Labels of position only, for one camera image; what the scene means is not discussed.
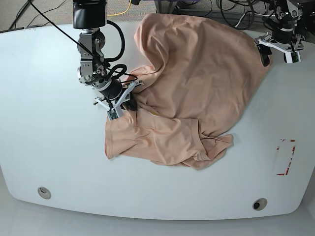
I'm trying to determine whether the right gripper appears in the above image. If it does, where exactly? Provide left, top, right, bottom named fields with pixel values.
left=92, top=78, right=138, bottom=111

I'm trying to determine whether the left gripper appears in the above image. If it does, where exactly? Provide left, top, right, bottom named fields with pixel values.
left=258, top=24, right=297, bottom=66

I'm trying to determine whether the peach t-shirt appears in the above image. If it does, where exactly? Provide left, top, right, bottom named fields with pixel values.
left=105, top=13, right=269, bottom=170

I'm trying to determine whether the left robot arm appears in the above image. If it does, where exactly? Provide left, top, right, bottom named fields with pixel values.
left=254, top=0, right=315, bottom=67

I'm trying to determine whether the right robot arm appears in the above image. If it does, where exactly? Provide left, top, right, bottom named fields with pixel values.
left=73, top=0, right=127, bottom=108

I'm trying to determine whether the red tape rectangle marking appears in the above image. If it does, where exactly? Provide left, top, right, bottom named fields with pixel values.
left=273, top=139, right=296, bottom=176

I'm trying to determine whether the left table grommet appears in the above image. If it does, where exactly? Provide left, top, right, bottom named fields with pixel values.
left=37, top=187, right=52, bottom=200

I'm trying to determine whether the table grommet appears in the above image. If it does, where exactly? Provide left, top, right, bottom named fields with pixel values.
left=37, top=187, right=52, bottom=200
left=252, top=198, right=268, bottom=211

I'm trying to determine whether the right table grommet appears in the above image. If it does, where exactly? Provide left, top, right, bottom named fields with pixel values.
left=252, top=198, right=268, bottom=211

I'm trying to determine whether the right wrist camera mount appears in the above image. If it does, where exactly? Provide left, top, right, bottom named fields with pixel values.
left=93, top=80, right=143, bottom=120

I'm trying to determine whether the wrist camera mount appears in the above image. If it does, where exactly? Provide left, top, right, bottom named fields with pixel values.
left=93, top=80, right=143, bottom=120
left=254, top=33, right=305, bottom=63

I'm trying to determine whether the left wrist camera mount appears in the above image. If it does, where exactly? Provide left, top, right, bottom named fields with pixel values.
left=254, top=33, right=305, bottom=63

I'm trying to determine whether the white cable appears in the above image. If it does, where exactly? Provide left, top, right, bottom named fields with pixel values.
left=235, top=11, right=281, bottom=28

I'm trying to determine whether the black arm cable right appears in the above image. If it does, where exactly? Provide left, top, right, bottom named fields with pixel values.
left=27, top=0, right=138, bottom=82

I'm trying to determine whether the yellow cable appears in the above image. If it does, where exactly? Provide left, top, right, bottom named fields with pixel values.
left=107, top=0, right=131, bottom=17

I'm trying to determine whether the aluminium frame stand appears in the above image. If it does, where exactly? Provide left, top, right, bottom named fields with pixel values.
left=154, top=0, right=178, bottom=14

